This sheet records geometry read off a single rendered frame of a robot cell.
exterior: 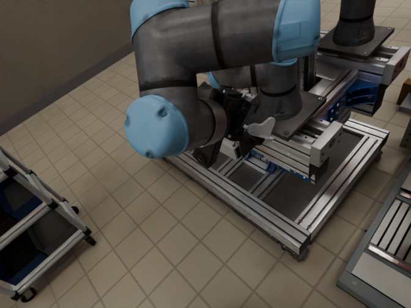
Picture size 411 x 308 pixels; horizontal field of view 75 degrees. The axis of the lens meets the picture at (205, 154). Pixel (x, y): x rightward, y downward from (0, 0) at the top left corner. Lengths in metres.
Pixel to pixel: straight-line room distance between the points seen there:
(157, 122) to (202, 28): 0.11
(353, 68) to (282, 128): 0.52
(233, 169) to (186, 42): 1.28
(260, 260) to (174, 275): 0.48
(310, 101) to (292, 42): 0.68
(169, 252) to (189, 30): 1.46
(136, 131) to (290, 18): 0.20
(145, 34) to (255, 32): 0.12
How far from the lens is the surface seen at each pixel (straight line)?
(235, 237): 1.60
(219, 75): 0.84
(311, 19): 0.31
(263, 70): 0.82
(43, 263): 1.92
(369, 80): 1.31
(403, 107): 1.58
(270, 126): 0.56
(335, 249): 1.56
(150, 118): 0.31
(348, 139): 1.71
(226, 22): 0.31
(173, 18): 0.34
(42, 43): 3.63
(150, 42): 0.34
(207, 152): 0.51
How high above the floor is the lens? 1.43
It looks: 46 degrees down
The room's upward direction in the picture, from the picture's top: 21 degrees counter-clockwise
